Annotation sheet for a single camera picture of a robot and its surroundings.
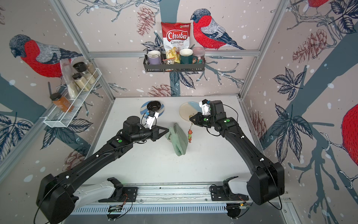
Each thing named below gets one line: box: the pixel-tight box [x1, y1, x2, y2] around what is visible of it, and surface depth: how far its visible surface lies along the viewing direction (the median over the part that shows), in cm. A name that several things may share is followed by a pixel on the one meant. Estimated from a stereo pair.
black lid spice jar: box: [71, 72, 91, 92], surface depth 79 cm
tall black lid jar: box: [72, 61, 97, 85], surface depth 82 cm
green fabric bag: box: [165, 122, 189, 157], surface depth 73 cm
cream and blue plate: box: [179, 101, 203, 122], surface depth 115 cm
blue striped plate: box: [139, 100, 152, 119], surface depth 115 cm
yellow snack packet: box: [165, 46, 181, 63], surface depth 87 cm
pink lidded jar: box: [192, 46, 206, 64], surface depth 87 cm
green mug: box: [179, 48, 198, 64], surface depth 85 cm
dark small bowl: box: [146, 100, 162, 112], surface depth 110 cm
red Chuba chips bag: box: [160, 21, 192, 52], surface depth 81 cm
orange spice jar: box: [49, 92, 75, 113], surface depth 69 cm
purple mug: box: [147, 50, 162, 65], surface depth 84 cm
